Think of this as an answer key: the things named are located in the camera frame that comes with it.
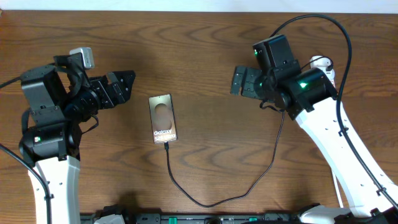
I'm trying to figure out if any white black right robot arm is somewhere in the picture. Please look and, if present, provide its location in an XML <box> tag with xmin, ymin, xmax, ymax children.
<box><xmin>231</xmin><ymin>35</ymin><xmax>397</xmax><ymax>223</ymax></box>

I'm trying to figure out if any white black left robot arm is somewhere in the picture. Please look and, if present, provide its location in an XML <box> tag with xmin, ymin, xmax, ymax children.
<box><xmin>19</xmin><ymin>52</ymin><xmax>136</xmax><ymax>223</ymax></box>

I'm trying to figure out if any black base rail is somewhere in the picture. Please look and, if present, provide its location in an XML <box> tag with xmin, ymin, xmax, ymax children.
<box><xmin>80</xmin><ymin>212</ymin><xmax>368</xmax><ymax>224</ymax></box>

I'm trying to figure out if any black USB charging cable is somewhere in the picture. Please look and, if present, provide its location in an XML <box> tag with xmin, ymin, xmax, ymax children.
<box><xmin>164</xmin><ymin>55</ymin><xmax>335</xmax><ymax>208</ymax></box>

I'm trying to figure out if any white power strip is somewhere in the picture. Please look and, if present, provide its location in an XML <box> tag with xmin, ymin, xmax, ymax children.
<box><xmin>330</xmin><ymin>79</ymin><xmax>336</xmax><ymax>88</ymax></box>

